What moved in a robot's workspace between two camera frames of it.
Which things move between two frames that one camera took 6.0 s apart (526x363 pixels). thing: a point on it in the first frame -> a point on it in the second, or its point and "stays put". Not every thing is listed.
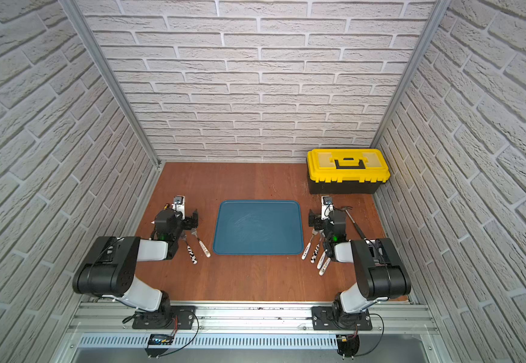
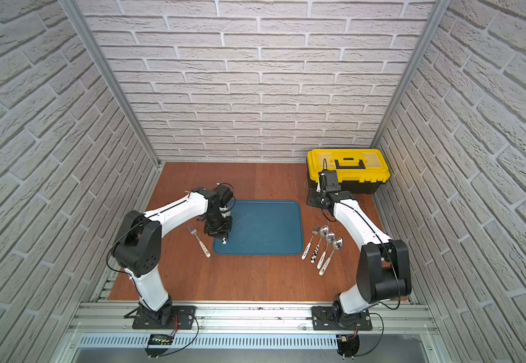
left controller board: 158,344 stays put
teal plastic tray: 258,228 stays put
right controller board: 348,345 stays put
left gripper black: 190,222 -> 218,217
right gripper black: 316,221 -> 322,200
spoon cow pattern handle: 314,256 stays put
